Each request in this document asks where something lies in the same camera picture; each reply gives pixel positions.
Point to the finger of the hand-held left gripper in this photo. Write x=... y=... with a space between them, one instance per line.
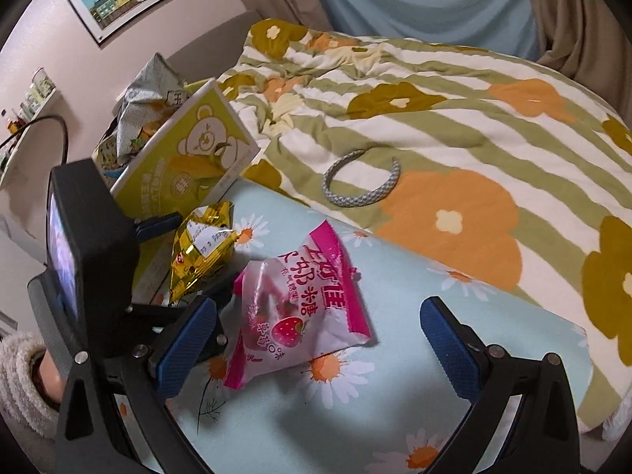
x=158 y=224
x=148 y=318

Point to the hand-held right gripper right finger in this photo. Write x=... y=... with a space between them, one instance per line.
x=449 y=350

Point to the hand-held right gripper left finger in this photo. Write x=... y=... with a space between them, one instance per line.
x=187 y=345

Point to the gold foil snack packet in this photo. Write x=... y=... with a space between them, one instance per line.
x=197 y=252

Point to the green cardboard box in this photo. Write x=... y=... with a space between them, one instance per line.
x=197 y=143

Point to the pink strawberry candy packet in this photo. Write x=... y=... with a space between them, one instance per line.
x=296 y=316

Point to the white potato chip bag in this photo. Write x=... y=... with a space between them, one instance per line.
x=148 y=89

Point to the person's left forearm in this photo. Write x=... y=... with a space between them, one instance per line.
x=19 y=380

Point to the light blue daisy pillow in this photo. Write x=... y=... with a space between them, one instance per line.
x=395 y=405

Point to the green and yellow snack packet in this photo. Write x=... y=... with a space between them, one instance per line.
x=118 y=153

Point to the grey braided headband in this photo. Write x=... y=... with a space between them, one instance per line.
x=358 y=202

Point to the grey bed headboard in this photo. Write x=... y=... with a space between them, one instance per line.
x=217 y=44

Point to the floral striped blanket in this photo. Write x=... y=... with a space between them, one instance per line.
x=444 y=108

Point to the light blue curtain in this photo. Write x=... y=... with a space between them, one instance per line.
x=419 y=0

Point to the white wall shelf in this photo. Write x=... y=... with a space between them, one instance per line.
x=29 y=138

